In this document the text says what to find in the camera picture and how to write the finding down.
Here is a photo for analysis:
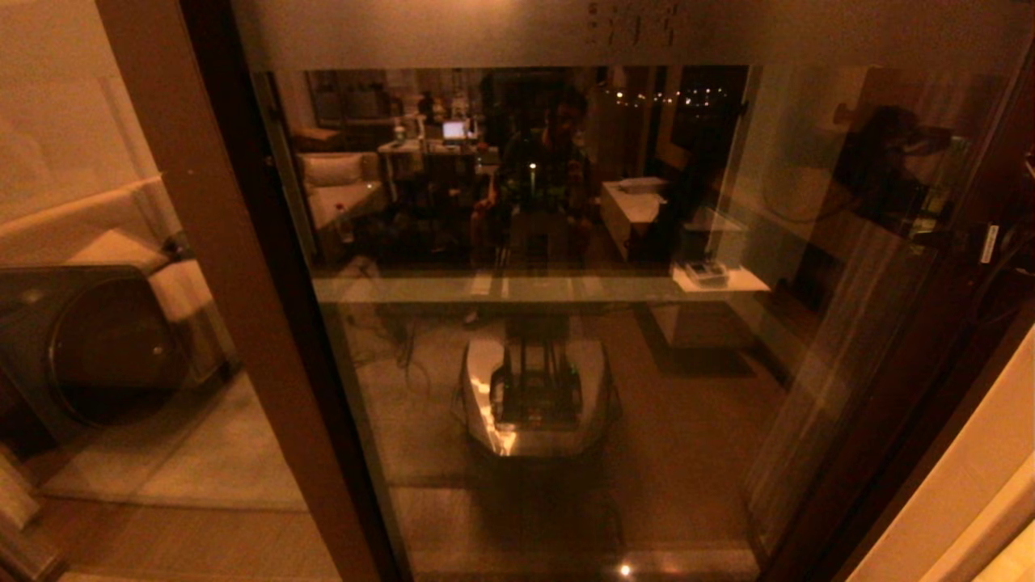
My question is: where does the brown-framed sliding glass door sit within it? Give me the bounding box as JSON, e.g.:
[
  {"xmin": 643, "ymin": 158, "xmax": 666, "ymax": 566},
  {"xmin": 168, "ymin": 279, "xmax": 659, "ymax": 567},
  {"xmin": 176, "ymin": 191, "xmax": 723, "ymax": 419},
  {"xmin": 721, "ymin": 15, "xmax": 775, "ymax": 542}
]
[{"xmin": 218, "ymin": 0, "xmax": 1035, "ymax": 582}]

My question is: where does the dark brown door jamb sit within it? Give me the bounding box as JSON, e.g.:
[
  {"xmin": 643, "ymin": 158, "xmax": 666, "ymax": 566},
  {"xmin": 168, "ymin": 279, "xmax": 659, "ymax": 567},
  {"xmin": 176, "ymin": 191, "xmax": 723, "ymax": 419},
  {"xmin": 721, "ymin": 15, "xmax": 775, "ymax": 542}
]
[{"xmin": 776, "ymin": 307, "xmax": 1035, "ymax": 582}]

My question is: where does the long stone railing sill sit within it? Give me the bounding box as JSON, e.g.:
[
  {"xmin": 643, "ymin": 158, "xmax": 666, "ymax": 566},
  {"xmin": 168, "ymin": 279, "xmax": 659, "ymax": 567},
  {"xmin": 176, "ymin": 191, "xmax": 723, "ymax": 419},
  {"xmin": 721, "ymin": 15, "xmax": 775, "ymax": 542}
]
[{"xmin": 315, "ymin": 262, "xmax": 729, "ymax": 282}]

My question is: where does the brown-framed fixed glass panel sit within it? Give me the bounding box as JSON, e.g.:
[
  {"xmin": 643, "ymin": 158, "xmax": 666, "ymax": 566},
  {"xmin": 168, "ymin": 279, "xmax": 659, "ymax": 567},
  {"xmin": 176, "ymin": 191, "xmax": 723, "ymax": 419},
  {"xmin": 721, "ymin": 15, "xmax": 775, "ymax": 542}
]
[{"xmin": 0, "ymin": 0, "xmax": 389, "ymax": 582}]

